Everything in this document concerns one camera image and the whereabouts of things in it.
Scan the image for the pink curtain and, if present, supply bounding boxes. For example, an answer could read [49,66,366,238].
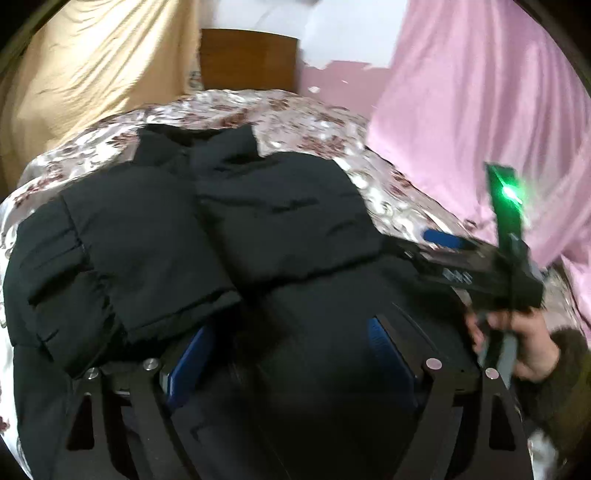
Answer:
[367,0,591,344]

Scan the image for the black padded jacket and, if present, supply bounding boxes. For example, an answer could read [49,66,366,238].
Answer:
[2,124,485,480]

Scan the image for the person's right forearm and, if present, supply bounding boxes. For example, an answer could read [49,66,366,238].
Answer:
[515,328,591,464]

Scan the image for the floral satin bedspread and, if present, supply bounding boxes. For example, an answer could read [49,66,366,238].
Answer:
[0,89,591,480]

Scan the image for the person's right hand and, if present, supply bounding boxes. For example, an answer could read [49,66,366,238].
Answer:
[465,308,562,383]

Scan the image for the yellow cloth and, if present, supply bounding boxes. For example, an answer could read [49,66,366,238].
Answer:
[0,0,204,155]

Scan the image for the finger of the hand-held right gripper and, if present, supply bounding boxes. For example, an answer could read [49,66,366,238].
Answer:
[422,228,481,254]

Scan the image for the wooden headboard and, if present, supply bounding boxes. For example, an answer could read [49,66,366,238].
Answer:
[199,28,298,93]

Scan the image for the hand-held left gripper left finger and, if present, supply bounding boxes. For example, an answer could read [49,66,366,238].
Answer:
[30,323,219,480]

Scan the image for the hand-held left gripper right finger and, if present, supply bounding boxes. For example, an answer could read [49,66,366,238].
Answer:
[367,314,533,480]

